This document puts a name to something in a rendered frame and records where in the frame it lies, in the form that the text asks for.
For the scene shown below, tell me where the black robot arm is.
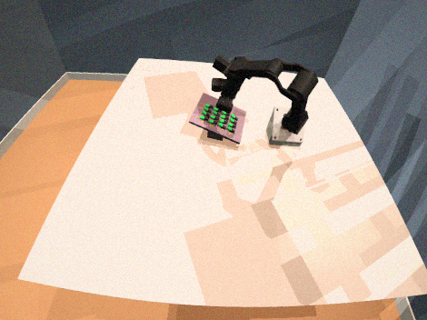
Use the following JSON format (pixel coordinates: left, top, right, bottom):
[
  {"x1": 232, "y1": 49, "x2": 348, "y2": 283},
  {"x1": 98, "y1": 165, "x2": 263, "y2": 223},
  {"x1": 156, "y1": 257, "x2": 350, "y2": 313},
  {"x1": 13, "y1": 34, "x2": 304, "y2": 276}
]
[{"x1": 212, "y1": 55, "x2": 319, "y2": 135}]

